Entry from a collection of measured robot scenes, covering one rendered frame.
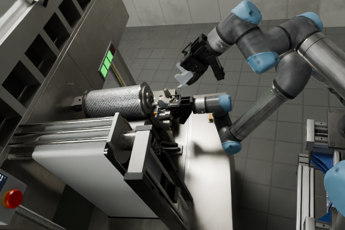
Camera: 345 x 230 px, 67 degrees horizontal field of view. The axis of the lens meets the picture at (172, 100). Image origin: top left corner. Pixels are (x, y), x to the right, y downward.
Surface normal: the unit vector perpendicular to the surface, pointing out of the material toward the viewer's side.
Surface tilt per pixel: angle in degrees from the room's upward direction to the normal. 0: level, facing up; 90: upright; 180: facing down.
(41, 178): 90
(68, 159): 90
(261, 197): 0
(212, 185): 0
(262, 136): 0
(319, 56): 47
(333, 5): 90
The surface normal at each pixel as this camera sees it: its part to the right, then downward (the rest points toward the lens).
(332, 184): -0.92, 0.36
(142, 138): -0.26, -0.65
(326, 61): -0.75, -0.01
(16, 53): 0.96, -0.10
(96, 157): -0.11, 0.76
